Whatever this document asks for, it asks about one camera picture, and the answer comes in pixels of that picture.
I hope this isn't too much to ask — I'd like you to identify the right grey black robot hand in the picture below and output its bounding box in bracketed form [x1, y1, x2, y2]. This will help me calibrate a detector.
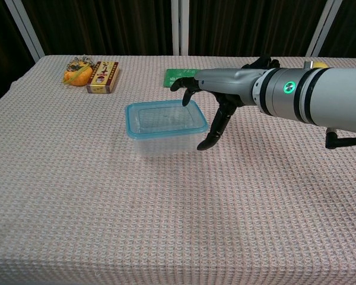
[170, 68, 259, 151]

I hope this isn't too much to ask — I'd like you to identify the blue plastic lid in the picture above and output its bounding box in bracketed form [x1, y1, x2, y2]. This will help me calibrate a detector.
[124, 99, 210, 140]

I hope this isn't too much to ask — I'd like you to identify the clear plastic container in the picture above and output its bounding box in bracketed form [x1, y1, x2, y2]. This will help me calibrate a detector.
[126, 102, 208, 157]

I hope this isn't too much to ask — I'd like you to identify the red yellow card box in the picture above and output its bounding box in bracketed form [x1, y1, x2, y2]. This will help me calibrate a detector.
[85, 61, 120, 94]

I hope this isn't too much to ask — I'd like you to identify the green sachet packet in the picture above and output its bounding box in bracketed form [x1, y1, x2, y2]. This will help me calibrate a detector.
[163, 68, 201, 88]

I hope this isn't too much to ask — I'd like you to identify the dark curtain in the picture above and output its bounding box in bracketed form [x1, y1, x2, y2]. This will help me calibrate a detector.
[0, 0, 356, 110]

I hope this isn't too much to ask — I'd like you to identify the beige waffle-weave tablecloth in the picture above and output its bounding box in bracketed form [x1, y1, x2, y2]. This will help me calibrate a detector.
[0, 55, 356, 285]

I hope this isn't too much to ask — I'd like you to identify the orange toy fruit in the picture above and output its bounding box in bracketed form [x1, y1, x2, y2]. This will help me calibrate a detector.
[63, 61, 94, 87]

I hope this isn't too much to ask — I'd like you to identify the white frame post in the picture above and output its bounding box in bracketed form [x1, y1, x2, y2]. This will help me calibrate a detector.
[305, 0, 344, 58]
[171, 0, 190, 56]
[4, 0, 45, 59]

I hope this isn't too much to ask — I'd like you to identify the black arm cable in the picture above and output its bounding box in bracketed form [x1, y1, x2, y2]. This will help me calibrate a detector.
[325, 127, 356, 150]

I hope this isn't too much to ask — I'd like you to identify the metal keychain chain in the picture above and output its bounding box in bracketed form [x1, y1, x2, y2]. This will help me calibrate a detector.
[71, 54, 95, 67]

